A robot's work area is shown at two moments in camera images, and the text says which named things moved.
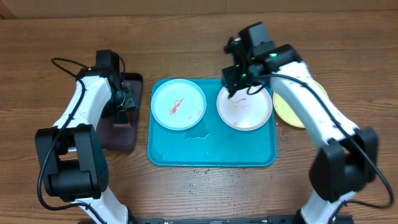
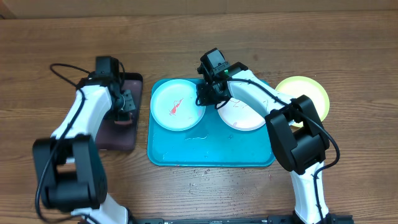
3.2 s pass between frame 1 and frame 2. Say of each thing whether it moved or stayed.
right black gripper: moved
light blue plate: stayed
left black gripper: stayed
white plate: stayed
